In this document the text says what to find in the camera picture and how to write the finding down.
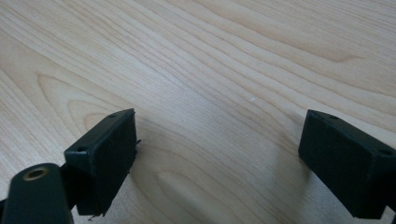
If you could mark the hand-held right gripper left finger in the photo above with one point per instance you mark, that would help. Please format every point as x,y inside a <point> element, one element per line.
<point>106,161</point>

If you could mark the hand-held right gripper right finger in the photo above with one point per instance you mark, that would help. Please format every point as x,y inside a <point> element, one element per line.
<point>345,161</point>

